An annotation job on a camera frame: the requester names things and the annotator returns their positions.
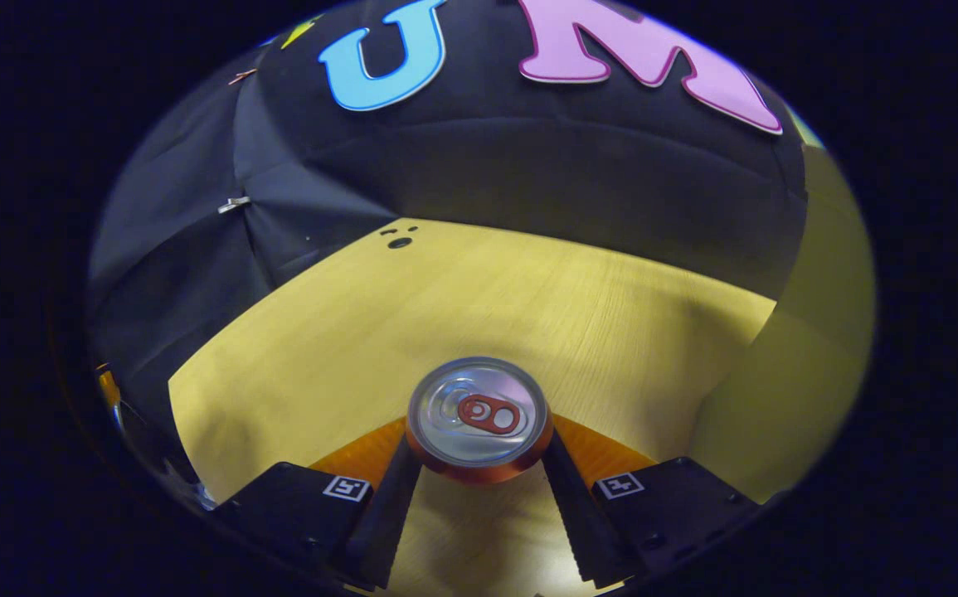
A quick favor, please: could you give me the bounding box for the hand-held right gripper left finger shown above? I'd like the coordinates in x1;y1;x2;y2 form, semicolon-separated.
213;415;424;592

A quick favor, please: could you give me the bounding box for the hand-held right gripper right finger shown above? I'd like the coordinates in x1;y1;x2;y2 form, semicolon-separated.
540;414;766;586

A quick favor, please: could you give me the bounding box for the red pop can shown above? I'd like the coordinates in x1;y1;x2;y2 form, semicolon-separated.
406;357;555;485

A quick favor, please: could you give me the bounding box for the pale green desktop garbage bin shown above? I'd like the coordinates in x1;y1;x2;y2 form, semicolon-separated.
688;108;877;506

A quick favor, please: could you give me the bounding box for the wooden desktop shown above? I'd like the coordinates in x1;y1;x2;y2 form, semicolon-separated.
168;218;778;597

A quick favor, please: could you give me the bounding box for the black backdrop cloth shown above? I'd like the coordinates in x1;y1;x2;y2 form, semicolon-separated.
87;0;811;432

